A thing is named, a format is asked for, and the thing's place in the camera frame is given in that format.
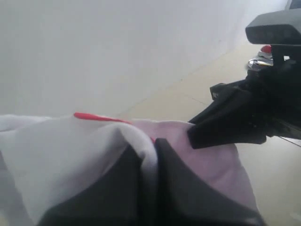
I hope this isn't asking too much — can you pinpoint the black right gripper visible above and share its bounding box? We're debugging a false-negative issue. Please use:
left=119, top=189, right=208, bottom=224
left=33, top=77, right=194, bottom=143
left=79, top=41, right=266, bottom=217
left=187, top=61, right=301, bottom=149

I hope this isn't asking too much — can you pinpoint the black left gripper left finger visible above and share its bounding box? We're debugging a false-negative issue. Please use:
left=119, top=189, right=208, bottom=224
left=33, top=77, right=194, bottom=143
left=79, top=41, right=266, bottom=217
left=38, top=144, right=162, bottom=226

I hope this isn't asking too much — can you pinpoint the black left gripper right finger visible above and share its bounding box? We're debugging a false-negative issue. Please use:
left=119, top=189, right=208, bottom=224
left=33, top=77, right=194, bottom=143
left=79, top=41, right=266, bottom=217
left=155, top=138, right=266, bottom=226

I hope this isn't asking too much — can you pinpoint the white t-shirt red print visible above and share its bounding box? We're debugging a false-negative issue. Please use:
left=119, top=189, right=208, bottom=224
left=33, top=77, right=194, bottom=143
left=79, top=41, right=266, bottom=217
left=0, top=113, right=259, bottom=226

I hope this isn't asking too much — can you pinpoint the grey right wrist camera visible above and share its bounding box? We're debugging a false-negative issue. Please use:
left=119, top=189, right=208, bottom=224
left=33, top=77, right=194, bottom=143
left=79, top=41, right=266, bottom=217
left=245, top=8, right=301, bottom=45

